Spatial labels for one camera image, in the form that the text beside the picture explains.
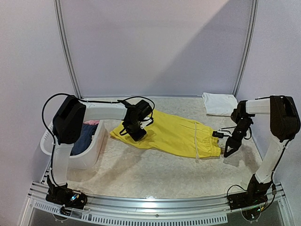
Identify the dark blue garment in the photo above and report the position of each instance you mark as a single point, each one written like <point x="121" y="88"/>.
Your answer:
<point x="85" y="139"/>

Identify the front aluminium rail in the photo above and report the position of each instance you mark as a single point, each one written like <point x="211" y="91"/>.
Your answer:
<point x="117" y="211"/>

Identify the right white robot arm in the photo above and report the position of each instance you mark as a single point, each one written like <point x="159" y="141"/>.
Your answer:
<point x="284" y="124"/>

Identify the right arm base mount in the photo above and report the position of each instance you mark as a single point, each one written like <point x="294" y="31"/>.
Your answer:
<point x="241" y="200"/>

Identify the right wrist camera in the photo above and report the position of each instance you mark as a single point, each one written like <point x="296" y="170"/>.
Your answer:
<point x="219" y="134"/>

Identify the yellow garment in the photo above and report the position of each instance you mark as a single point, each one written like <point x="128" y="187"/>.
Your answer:
<point x="175" y="135"/>

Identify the white plastic laundry basket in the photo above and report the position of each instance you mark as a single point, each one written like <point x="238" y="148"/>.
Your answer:
<point x="85" y="159"/>

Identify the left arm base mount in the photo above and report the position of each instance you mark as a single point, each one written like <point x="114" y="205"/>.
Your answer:
<point x="64" y="196"/>

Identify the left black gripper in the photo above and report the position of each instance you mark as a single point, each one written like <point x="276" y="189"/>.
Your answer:
<point x="136" y="137"/>

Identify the white t-shirt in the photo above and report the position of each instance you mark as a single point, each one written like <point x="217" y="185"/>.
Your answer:
<point x="219" y="104"/>

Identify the pink garment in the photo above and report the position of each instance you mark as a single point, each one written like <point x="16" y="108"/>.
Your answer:
<point x="92" y="122"/>

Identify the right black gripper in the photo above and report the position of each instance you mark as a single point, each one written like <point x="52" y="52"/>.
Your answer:
<point x="234" y="140"/>

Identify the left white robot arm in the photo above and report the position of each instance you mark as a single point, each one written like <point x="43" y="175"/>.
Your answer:
<point x="67" y="125"/>

